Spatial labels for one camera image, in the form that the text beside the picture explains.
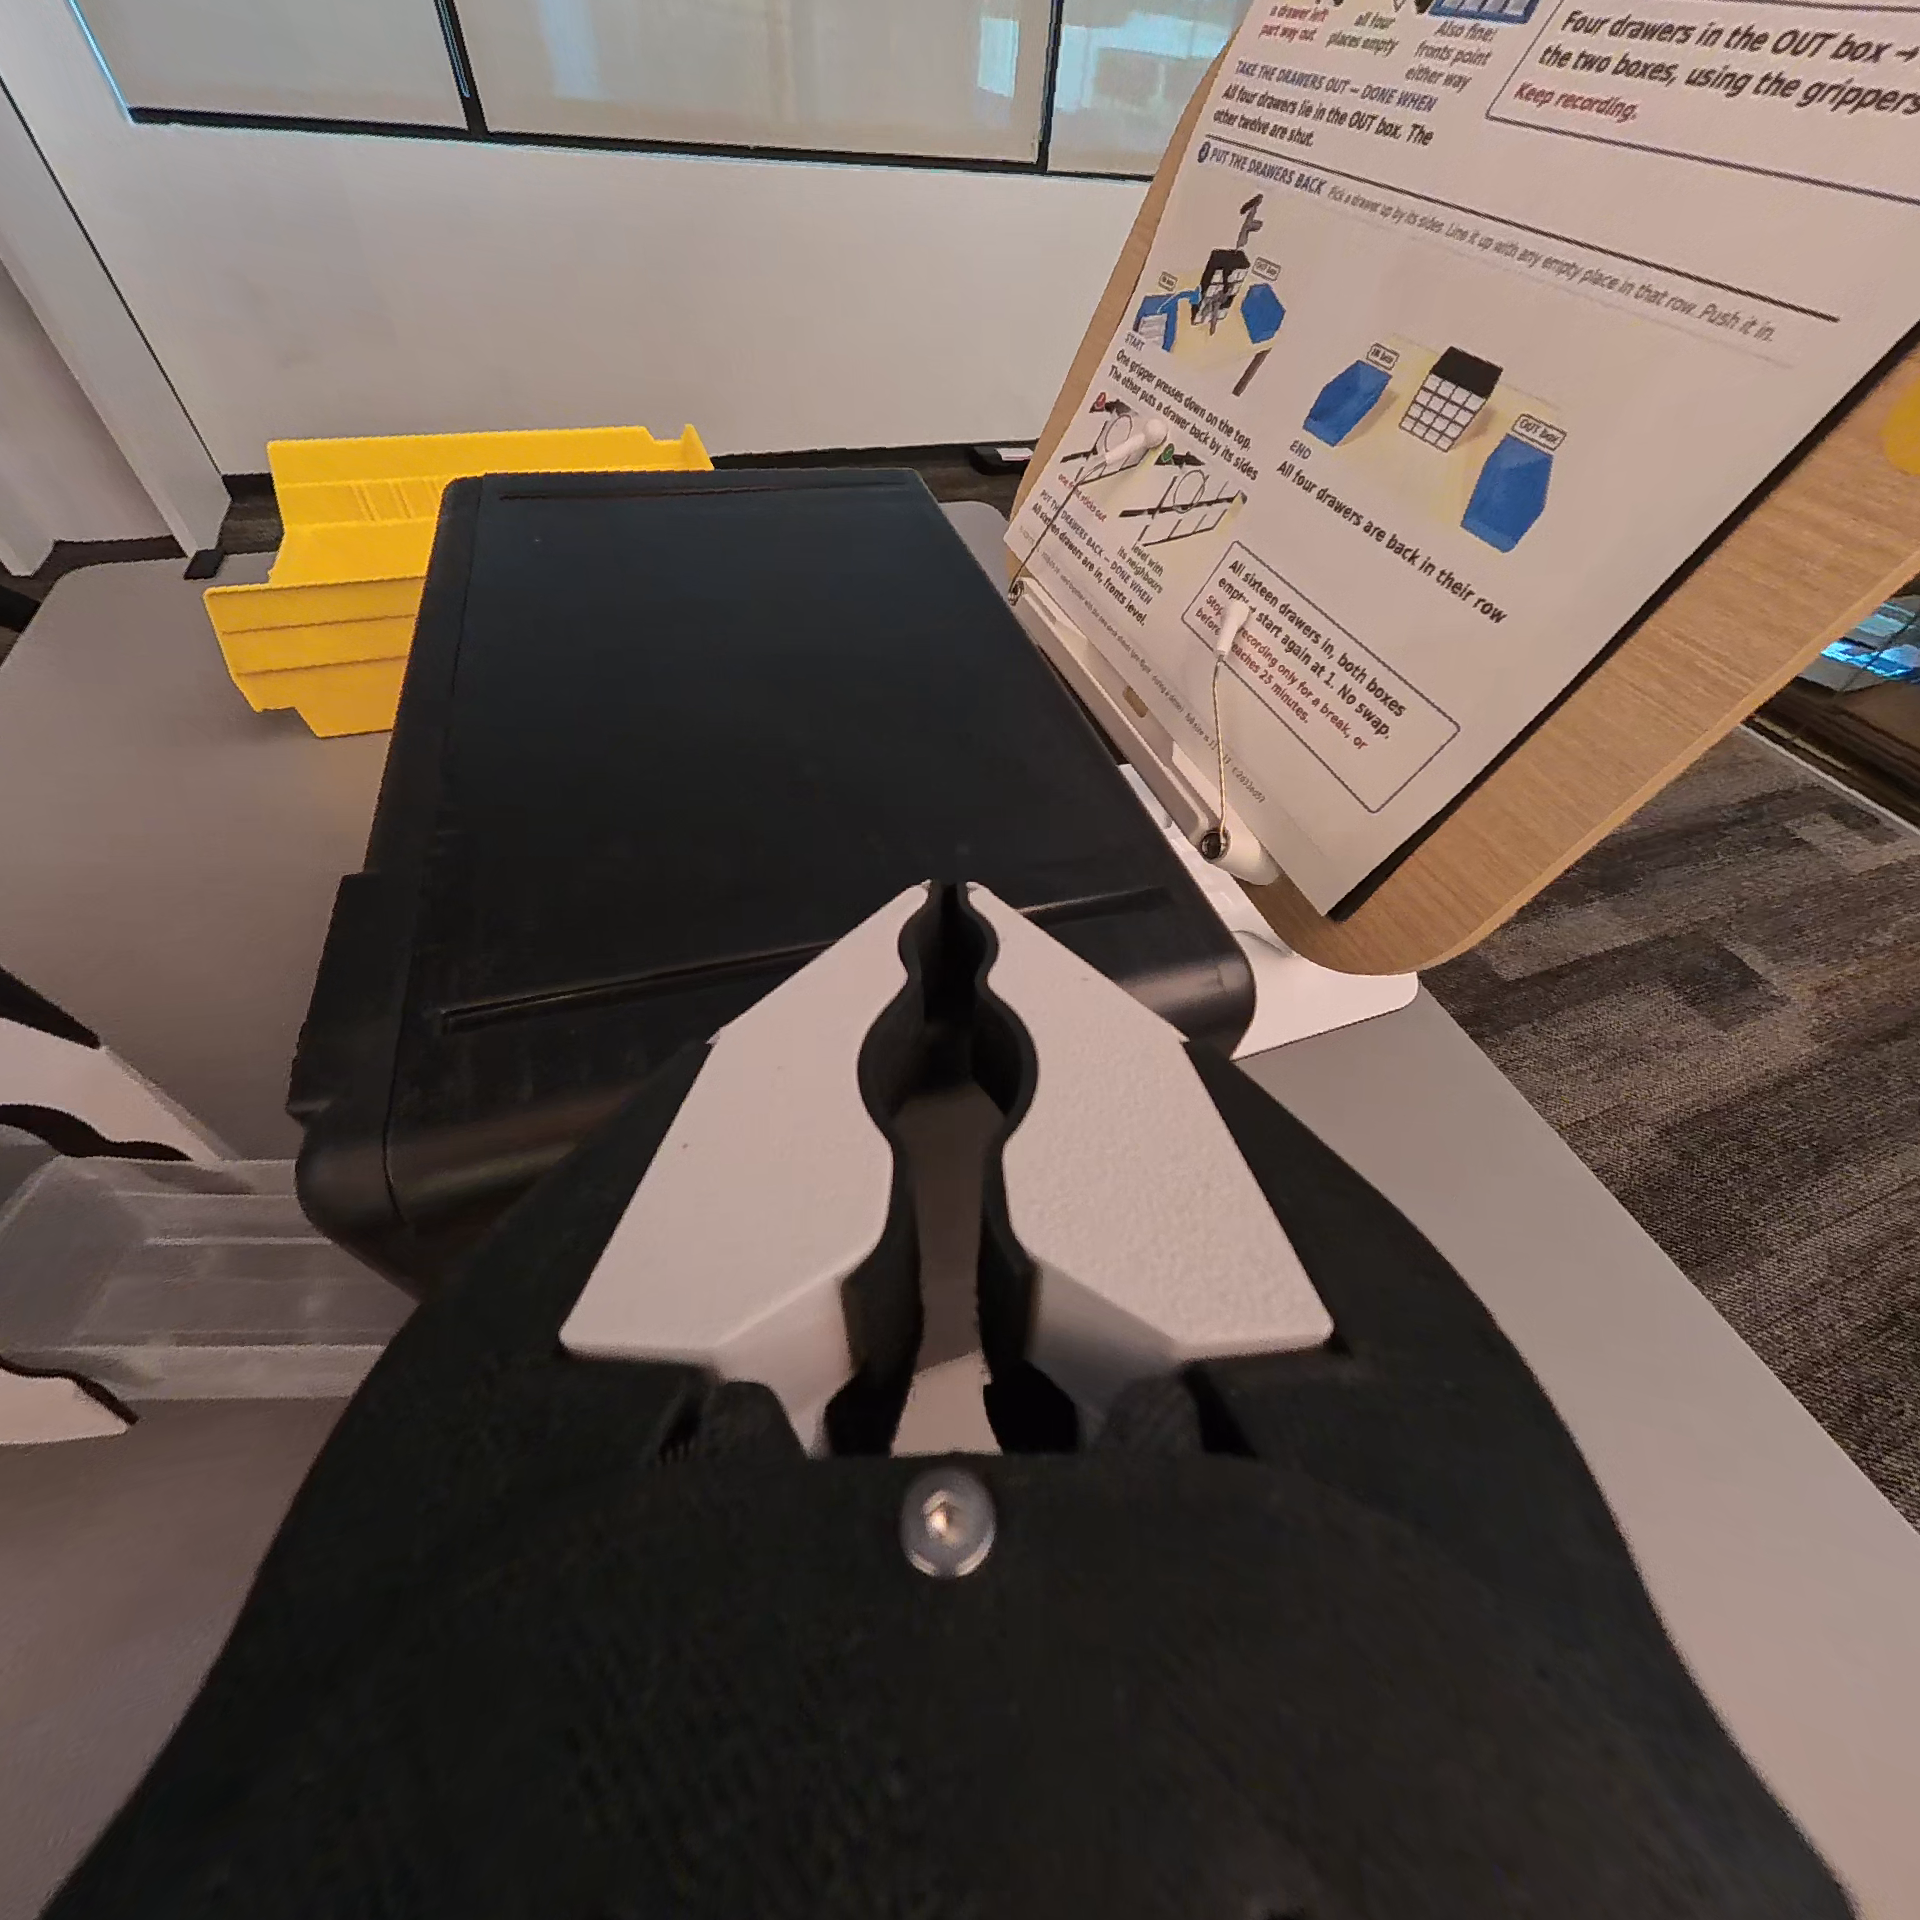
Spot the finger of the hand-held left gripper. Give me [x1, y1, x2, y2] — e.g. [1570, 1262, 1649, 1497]
[0, 967, 233, 1164]
[0, 1343, 143, 1451]

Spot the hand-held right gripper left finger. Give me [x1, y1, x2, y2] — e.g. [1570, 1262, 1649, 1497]
[560, 882, 958, 1456]

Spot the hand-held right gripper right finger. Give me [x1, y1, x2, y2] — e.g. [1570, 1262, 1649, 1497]
[956, 882, 1333, 1456]

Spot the single clear plastic drawer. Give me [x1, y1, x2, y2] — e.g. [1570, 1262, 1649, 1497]
[0, 1155, 416, 1400]

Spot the black drawer cabinet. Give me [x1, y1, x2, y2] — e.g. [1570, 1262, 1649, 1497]
[290, 468, 1255, 1292]

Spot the yellow plastic bin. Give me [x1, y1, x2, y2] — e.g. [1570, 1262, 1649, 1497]
[203, 423, 715, 742]

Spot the white stand base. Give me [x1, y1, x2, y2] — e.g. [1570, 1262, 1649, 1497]
[1012, 579, 1421, 1065]

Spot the wooden display board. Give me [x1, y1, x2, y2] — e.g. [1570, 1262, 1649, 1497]
[1002, 0, 1920, 979]

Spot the printed instruction sheet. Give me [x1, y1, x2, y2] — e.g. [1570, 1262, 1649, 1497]
[1007, 0, 1920, 917]

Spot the window with blinds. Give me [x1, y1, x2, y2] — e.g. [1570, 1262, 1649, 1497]
[68, 0, 1247, 179]

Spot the wire page holder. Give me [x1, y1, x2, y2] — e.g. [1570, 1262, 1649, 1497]
[1199, 602, 1258, 863]
[1007, 418, 1171, 596]

